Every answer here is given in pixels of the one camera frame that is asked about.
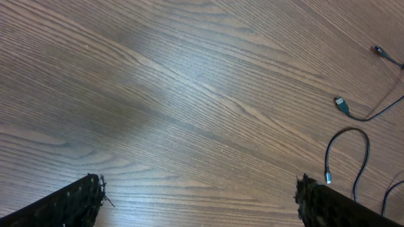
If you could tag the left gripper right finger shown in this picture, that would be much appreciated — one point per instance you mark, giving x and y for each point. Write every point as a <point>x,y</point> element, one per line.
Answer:
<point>321,206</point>

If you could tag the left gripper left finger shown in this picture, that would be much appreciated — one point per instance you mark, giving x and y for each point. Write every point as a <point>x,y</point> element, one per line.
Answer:
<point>75,205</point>

